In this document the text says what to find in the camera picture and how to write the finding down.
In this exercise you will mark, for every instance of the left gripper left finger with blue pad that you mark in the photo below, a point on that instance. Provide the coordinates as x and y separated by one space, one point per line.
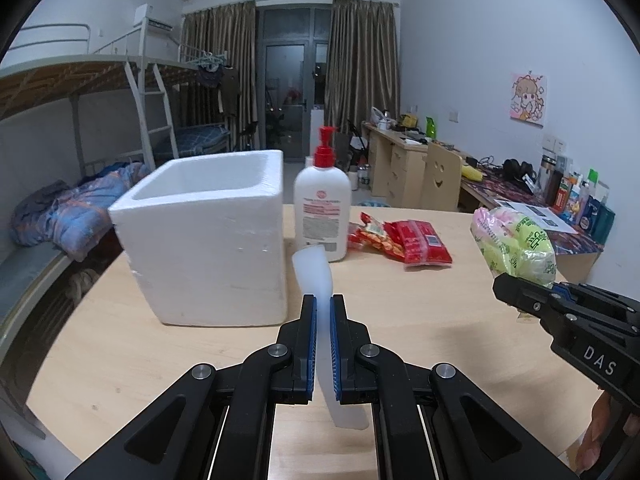
215 424

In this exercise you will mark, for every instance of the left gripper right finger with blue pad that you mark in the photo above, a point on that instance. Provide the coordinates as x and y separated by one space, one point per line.
431 423

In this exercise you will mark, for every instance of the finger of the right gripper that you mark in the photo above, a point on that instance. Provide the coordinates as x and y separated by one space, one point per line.
530 299
597 299

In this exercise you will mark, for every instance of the green pink tissue pack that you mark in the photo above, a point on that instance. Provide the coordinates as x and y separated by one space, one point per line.
512 243

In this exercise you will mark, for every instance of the white translucent soft piece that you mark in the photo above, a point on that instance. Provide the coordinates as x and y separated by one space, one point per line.
314 278

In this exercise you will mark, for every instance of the person's right hand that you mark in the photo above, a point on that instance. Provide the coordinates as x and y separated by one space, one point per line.
610 446

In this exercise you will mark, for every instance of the patterned cloth side desk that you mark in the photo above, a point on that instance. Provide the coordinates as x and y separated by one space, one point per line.
575 252

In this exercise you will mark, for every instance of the black headphones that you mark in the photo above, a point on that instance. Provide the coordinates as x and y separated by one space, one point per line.
520 174

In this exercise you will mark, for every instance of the red wet wipes pack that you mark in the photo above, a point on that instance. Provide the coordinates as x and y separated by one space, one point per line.
419 243

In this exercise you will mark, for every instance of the yellow plush toy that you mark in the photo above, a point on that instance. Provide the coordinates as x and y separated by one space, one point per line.
471 173

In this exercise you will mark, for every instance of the wooden smiley chair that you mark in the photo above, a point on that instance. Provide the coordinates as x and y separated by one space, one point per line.
441 179

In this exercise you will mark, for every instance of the red orange snack bag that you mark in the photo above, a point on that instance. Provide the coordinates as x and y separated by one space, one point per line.
370 233

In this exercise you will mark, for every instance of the beige drawer desk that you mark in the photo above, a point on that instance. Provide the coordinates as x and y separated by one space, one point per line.
397 167

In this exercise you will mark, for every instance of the green bottle on desk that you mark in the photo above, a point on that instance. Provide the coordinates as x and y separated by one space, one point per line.
430 128

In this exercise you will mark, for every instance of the white styrofoam box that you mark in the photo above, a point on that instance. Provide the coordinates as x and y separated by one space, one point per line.
204 239

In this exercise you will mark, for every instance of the white lotion pump bottle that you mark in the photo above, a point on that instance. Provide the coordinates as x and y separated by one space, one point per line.
322 200

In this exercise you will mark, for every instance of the blue orange quilt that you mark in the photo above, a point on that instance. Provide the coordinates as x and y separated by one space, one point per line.
74 219

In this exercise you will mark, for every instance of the right brown curtain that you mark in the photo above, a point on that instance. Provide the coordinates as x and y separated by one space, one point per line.
363 65

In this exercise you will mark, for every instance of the brown curtain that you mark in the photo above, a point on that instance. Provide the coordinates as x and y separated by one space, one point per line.
220 43
363 65

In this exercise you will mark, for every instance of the metal bunk bed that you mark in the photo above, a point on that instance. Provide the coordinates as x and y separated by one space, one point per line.
71 106

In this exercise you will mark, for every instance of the glass balcony door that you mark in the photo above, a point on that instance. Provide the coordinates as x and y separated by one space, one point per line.
292 51

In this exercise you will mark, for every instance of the left brown curtain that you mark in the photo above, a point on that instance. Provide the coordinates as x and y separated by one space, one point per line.
220 43

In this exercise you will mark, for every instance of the white air conditioner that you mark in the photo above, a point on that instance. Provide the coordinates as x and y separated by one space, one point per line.
146 13

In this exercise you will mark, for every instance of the anime girl wall poster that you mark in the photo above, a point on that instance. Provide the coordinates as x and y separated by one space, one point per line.
528 98

